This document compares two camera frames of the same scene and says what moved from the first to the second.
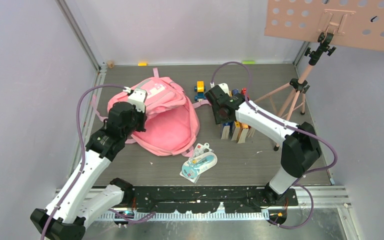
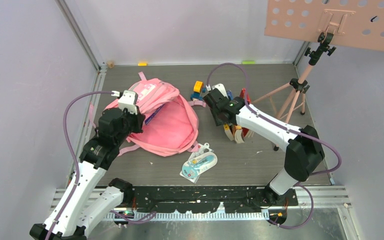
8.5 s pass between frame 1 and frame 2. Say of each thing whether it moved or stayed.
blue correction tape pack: stayed
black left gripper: stayed
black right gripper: stayed
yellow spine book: moved
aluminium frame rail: stayed
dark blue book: moved
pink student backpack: moved
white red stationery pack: stayed
